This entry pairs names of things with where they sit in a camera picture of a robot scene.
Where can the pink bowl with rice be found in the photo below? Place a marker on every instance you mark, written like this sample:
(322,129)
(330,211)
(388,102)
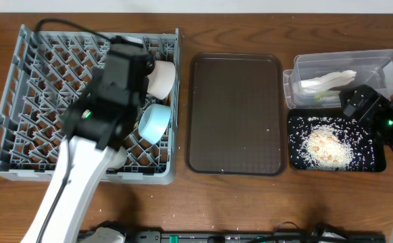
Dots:
(161,80)

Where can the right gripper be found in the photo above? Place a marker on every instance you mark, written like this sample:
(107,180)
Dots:
(378,102)

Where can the white napkin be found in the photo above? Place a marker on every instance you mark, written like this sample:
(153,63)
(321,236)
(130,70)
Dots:
(328,81)

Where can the light blue bowl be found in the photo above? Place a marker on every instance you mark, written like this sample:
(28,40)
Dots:
(154,122)

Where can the grey dishwasher rack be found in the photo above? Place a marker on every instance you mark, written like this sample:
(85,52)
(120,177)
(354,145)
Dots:
(49,70)

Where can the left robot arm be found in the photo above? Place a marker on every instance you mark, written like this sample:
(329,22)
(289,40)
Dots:
(94,129)

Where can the black equipment rail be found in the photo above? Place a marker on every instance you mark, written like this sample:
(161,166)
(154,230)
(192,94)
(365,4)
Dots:
(286,232)

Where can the white cup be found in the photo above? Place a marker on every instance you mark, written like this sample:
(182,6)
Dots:
(119,160)

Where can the clear plastic bin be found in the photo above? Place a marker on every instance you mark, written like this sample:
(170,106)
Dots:
(374,68)

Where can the black tray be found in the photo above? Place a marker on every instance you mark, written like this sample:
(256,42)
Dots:
(368,154)

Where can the dark brown serving tray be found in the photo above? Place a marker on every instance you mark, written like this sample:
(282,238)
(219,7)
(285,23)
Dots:
(236,115)

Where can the spilled rice pile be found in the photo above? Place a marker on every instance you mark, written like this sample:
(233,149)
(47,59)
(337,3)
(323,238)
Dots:
(322,149)

